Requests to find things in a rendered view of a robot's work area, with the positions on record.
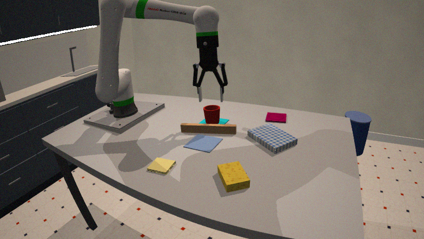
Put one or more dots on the flat dark red square pad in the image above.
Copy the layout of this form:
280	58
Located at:
276	117

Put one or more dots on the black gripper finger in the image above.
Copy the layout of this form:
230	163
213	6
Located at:
222	66
198	85

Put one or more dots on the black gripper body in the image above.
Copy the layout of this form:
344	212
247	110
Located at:
211	56

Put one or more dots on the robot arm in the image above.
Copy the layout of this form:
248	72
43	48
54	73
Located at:
120	91

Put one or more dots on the yellow square pad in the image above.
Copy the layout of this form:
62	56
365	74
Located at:
161	166

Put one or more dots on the yellow sponge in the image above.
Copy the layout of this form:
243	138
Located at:
233	176

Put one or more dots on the red cup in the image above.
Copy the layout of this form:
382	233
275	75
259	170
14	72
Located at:
212	114

